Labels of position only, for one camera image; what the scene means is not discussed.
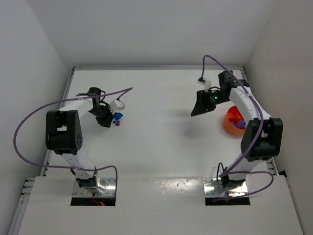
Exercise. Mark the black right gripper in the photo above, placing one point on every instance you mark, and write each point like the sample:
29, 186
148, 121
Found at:
205, 102

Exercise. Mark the blue arch lego piece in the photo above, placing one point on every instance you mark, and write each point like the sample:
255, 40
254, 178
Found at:
118, 116

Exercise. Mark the purple round lego piece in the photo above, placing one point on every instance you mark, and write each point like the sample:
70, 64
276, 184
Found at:
240, 124

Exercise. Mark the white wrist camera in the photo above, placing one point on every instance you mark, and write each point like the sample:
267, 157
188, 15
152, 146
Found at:
207, 83
116, 106

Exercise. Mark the orange divided round container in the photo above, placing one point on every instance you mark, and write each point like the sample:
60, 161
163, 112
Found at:
233, 115

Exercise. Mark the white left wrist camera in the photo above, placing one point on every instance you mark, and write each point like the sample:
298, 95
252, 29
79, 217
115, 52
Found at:
116, 106

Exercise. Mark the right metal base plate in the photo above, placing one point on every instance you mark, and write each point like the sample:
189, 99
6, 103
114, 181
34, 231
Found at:
212, 189

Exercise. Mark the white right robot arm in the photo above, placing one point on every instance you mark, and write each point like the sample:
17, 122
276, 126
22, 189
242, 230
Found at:
262, 138

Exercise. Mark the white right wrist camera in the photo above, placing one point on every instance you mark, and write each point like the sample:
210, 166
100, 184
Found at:
207, 83

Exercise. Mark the metal base plate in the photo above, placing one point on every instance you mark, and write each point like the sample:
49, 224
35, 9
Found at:
212, 189
107, 187

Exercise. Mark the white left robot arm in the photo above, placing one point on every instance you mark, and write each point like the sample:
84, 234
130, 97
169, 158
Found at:
64, 136

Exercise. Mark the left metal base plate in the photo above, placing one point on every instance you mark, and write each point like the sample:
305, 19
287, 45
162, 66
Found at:
107, 187

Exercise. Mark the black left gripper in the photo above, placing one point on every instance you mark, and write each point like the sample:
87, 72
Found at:
105, 117

